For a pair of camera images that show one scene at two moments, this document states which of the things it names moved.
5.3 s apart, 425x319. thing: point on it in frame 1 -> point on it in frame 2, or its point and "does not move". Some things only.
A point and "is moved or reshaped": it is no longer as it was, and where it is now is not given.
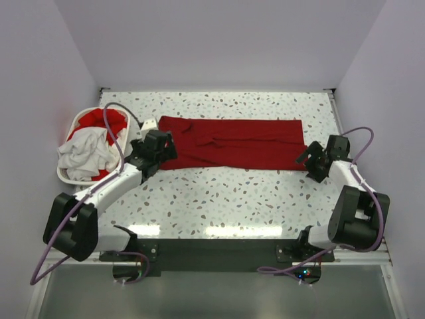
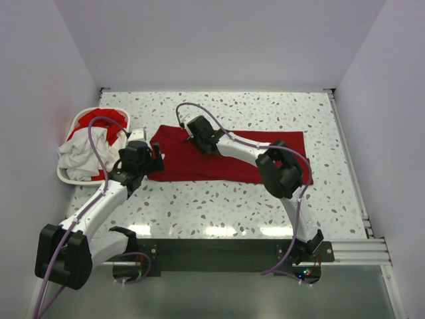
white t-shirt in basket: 87,151 does not move
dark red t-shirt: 226,143 is moved or reshaped
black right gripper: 314,149 -> 195,139
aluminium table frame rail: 379,255 does not move
